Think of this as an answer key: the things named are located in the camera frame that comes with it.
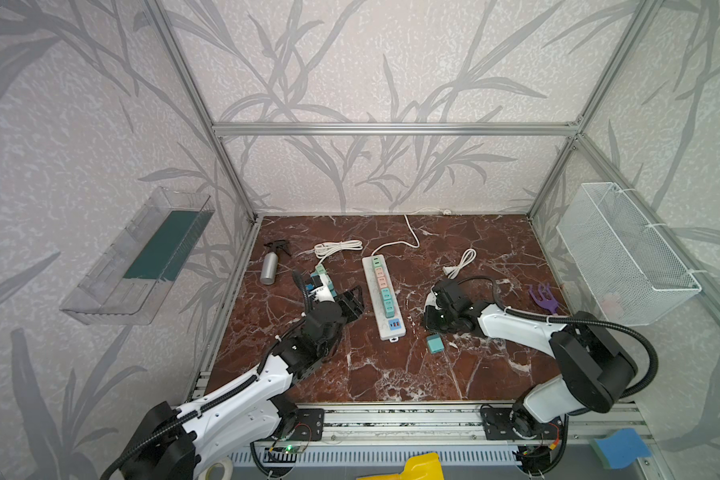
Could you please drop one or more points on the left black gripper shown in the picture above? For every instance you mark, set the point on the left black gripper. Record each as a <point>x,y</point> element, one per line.
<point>348,302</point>

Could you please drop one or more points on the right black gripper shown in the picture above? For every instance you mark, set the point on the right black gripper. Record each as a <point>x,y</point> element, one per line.
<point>435,312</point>

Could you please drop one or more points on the long white power strip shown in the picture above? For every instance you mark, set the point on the long white power strip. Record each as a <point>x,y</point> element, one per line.
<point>389,319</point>

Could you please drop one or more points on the teal power strip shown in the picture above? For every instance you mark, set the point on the teal power strip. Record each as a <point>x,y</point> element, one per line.
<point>324,282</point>

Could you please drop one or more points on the square white power socket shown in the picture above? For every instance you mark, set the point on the square white power socket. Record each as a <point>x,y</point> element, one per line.
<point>431,301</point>

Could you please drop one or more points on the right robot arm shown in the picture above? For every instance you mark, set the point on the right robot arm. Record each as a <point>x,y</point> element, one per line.
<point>599,362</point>

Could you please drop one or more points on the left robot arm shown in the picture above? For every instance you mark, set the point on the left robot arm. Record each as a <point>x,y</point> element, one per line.
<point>183,442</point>

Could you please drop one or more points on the silver spray bottle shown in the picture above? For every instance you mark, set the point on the silver spray bottle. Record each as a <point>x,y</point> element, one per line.
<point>271,260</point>

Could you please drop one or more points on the purple pink toy fork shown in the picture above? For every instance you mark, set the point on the purple pink toy fork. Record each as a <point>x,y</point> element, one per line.
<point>543,296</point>

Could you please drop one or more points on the white tape roll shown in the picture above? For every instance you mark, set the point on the white tape roll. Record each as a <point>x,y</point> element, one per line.
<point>221,470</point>

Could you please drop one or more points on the yellow plastic object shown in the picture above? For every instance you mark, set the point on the yellow plastic object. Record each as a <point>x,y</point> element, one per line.
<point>422,467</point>

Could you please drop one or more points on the blue sponge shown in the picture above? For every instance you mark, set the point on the blue sponge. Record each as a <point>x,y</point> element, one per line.
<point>621,449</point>

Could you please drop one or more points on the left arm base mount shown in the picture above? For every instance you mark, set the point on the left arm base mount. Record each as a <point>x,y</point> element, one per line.
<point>302,424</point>

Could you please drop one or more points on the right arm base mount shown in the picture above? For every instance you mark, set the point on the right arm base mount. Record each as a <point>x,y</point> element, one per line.
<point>505,423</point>

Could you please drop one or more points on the white wire basket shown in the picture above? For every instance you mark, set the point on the white wire basket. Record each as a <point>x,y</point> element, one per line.
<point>633,273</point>

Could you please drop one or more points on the clear plastic wall tray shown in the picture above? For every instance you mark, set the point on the clear plastic wall tray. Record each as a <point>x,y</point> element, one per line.
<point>129,283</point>

